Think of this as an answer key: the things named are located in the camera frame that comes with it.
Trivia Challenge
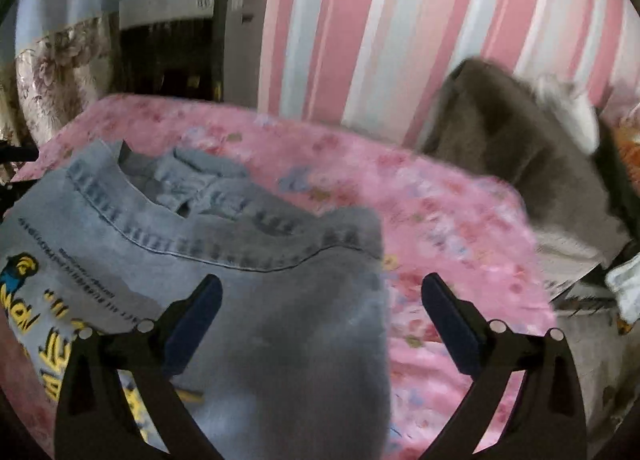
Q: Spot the light blue denim jacket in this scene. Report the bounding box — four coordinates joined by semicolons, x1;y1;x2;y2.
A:
1;142;390;459

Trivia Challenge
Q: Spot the floral beige curtain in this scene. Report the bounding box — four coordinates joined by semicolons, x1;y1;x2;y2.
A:
1;13;122;148

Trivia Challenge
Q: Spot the white patterned quilt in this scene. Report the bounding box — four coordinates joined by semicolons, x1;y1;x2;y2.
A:
605;254;640;325

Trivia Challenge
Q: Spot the pink floral bed sheet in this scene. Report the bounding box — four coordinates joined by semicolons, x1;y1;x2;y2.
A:
15;95;556;459

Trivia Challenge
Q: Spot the orange patterned bag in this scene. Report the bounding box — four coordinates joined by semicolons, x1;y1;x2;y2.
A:
604;86;639;191

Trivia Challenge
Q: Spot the grey brown folded blanket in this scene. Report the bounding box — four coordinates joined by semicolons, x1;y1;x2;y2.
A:
422;58;639;297

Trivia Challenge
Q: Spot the white plush pillow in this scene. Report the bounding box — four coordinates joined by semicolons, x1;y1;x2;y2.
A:
533;75;600;156

